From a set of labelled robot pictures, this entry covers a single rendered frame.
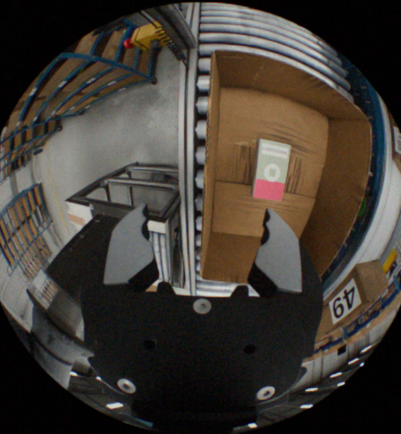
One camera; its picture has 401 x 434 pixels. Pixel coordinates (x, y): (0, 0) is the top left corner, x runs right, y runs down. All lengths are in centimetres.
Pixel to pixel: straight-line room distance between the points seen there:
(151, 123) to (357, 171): 122
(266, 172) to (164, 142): 96
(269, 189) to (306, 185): 13
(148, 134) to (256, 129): 100
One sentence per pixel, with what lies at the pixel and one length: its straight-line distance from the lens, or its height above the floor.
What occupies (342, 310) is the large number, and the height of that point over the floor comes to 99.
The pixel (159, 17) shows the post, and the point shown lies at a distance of 34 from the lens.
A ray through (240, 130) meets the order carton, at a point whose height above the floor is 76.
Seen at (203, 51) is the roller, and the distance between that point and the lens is 44.
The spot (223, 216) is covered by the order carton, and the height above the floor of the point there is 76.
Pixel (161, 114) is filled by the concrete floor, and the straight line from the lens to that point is 121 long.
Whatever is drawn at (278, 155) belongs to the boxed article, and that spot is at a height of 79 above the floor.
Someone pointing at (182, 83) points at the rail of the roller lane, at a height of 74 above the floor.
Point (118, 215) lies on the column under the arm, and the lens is 52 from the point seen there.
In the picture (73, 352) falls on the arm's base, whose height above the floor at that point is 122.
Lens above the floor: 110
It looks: 57 degrees down
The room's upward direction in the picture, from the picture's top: 163 degrees counter-clockwise
